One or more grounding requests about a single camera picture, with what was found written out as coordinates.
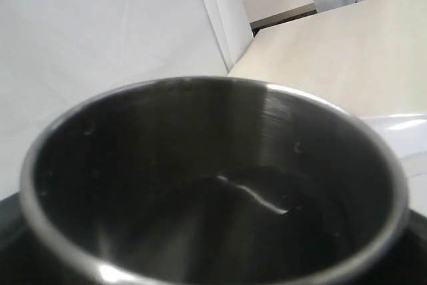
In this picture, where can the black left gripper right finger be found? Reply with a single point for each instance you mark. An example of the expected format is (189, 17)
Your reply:
(405, 263)

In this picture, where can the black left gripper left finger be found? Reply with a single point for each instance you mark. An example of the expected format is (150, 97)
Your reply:
(24, 259)

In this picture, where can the white backdrop curtain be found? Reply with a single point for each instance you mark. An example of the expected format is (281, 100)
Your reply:
(56, 53)

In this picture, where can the white rectangular tray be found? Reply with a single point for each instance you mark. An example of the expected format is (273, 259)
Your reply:
(406, 134)

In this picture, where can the stainless steel cup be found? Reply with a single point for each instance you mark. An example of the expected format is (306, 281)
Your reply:
(212, 180)

